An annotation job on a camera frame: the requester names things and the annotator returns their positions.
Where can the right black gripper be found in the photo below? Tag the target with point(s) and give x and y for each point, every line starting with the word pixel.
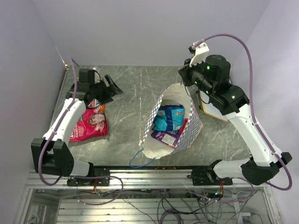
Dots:
pixel 186 71

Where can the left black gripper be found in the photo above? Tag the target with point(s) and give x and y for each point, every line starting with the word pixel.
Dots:
pixel 112 89

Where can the orange candy bag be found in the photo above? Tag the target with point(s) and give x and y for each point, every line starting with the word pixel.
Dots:
pixel 102 108

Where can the pink chips bag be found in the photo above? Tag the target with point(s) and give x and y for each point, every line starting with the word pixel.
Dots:
pixel 93 123

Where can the blue snack bag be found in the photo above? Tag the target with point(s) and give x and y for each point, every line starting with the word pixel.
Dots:
pixel 169 118

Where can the checkered paper bag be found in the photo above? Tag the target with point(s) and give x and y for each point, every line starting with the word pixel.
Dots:
pixel 150 148

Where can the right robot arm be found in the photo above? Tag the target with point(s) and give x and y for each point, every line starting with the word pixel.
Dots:
pixel 212 77

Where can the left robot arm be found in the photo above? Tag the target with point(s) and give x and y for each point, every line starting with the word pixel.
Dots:
pixel 51 154

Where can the black marker pen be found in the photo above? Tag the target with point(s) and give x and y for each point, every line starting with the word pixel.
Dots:
pixel 199 100

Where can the small whiteboard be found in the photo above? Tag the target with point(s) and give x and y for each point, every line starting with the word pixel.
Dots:
pixel 212 111

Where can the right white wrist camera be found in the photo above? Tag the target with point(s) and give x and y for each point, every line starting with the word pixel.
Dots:
pixel 200 52

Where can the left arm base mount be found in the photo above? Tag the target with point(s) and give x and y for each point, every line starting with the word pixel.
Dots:
pixel 99 178

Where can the aluminium frame rail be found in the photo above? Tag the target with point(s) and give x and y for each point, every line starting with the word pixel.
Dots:
pixel 131 179

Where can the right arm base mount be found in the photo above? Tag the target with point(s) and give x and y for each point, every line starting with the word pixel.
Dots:
pixel 204 176

